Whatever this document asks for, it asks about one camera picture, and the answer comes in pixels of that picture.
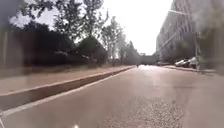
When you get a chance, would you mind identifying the grey asphalt road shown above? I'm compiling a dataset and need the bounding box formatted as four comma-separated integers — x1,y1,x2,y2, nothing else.
0,64,224,128

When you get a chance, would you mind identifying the row of trees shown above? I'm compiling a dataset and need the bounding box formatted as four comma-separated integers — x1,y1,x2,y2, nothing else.
19,0,141,66

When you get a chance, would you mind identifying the kerb strip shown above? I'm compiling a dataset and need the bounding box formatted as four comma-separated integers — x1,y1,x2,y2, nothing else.
0,65,136,113

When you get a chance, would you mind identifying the white car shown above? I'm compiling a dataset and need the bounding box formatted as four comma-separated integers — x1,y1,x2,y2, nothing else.
174,58,189,68

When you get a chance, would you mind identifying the dark hedge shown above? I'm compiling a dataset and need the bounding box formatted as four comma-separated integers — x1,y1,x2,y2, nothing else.
0,21,109,69

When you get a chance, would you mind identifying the grey pavement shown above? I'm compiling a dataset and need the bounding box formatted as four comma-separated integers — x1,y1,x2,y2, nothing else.
159,64,224,75

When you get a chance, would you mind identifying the long pale building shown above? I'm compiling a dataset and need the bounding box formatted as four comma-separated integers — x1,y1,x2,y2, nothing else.
155,0,224,64

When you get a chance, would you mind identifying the vehicle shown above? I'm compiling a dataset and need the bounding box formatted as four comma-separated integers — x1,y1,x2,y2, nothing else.
187,55,201,70

